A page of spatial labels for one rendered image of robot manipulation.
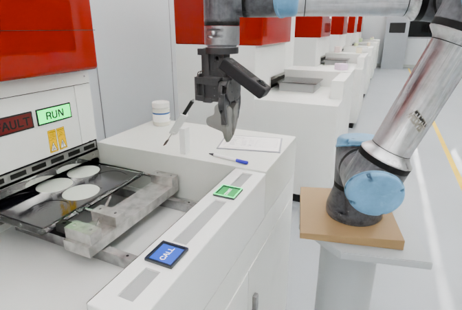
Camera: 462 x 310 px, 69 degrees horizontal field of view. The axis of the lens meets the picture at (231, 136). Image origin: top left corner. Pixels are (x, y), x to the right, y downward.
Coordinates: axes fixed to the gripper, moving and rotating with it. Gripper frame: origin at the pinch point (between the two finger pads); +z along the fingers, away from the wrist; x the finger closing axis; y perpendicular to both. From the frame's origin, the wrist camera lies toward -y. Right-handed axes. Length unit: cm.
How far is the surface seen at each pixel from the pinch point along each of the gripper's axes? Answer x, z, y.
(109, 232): 16.0, 22.6, 24.6
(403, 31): -1229, -12, -72
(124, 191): -7.9, 26.4, 41.4
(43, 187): 9, 21, 56
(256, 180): -9.6, 14.6, -3.1
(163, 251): 25.7, 14.2, 1.6
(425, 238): -163, 111, -70
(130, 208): 5.0, 22.6, 27.5
